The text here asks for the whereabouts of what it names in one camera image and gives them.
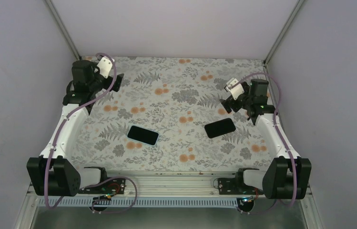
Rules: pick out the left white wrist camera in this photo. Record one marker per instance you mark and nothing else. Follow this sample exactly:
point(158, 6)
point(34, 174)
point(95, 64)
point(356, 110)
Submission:
point(104, 65)

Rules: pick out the slotted grey cable duct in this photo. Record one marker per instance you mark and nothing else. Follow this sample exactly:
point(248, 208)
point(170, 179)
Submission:
point(150, 202)

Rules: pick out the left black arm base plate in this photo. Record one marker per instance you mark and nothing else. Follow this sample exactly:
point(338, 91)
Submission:
point(112, 187)

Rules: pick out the floral patterned table mat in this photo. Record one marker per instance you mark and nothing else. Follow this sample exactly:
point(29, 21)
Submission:
point(175, 97)

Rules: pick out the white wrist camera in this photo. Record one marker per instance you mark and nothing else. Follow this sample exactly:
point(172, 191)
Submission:
point(234, 87)
point(104, 65)

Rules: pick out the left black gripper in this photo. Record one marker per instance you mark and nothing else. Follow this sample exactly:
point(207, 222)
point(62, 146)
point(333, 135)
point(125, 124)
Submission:
point(116, 87)

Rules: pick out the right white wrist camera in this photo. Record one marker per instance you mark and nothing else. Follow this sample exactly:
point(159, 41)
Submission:
point(234, 87)

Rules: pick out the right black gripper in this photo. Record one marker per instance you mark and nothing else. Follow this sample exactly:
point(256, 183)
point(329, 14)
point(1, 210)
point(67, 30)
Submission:
point(226, 105)

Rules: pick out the phone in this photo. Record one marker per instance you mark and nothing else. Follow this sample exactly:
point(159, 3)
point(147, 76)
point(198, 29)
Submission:
point(143, 135)
point(219, 128)

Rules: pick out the aluminium front rail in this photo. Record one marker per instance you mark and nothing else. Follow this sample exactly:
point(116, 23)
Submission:
point(143, 184)

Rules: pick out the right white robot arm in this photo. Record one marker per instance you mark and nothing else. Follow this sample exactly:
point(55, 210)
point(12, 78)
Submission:
point(287, 177)

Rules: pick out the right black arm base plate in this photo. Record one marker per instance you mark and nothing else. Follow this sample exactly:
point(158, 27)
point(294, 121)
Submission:
point(228, 186)

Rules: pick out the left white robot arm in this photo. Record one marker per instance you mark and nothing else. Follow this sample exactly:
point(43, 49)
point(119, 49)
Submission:
point(56, 156)

